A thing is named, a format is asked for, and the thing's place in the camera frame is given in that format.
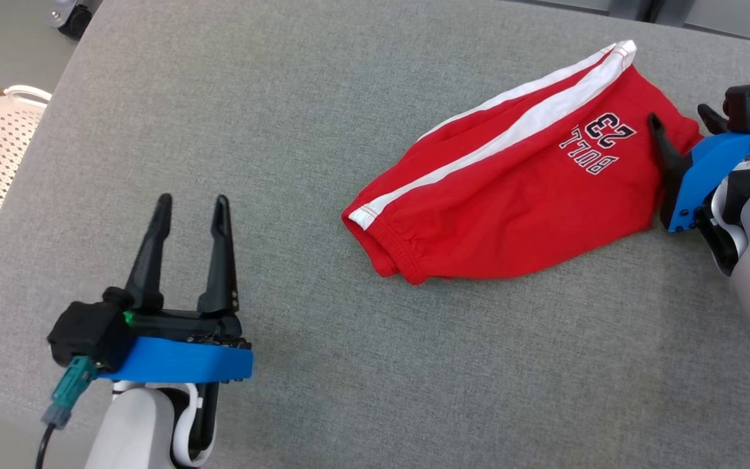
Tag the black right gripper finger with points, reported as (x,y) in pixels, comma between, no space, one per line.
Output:
(713,120)
(666,150)

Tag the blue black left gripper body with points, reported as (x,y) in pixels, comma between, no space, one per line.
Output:
(180,358)

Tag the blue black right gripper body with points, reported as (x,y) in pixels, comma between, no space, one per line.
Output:
(700,176)

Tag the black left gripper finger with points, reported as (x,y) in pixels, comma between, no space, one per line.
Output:
(150,267)
(222,260)

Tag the red shorts with white stripes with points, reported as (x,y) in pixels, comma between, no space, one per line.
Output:
(512,195)

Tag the grey stand leg with caster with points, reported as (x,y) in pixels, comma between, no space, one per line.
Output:
(75,16)

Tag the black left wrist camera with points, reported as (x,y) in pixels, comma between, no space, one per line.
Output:
(85,329)

